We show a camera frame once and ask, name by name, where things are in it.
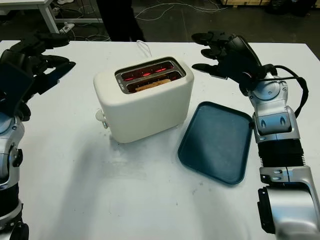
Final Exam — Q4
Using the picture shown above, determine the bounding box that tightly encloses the person in black trousers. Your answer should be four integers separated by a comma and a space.
101, 0, 147, 42

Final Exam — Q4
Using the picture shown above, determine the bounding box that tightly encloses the white floor cable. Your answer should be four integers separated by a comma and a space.
134, 0, 221, 20

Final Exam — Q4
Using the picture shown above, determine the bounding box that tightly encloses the white two-slot toaster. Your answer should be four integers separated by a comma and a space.
93, 56, 195, 144

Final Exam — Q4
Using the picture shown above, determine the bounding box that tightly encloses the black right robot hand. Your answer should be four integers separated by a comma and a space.
191, 30, 266, 98

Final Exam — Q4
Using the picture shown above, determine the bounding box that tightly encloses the browned toast slice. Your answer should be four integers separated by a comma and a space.
134, 79, 172, 92

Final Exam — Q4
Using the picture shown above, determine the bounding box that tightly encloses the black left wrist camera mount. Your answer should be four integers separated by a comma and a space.
0, 61, 35, 118

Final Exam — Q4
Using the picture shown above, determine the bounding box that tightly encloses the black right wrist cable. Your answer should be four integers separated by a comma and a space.
272, 65, 310, 118

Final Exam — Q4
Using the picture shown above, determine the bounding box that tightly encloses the dark blue plastic tray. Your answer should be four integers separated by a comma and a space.
177, 101, 253, 186

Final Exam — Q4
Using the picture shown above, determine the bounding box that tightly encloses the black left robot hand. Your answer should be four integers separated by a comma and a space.
0, 31, 77, 96

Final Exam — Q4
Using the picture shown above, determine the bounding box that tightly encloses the white toaster power cord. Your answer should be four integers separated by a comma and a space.
136, 39, 153, 60

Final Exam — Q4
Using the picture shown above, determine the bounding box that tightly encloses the white power strip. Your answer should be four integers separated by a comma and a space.
59, 22, 75, 33

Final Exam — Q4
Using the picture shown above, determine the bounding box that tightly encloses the wooden pallet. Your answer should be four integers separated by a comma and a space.
219, 0, 270, 6

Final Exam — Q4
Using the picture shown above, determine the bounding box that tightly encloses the white metal desk frame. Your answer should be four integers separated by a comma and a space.
0, 0, 104, 34

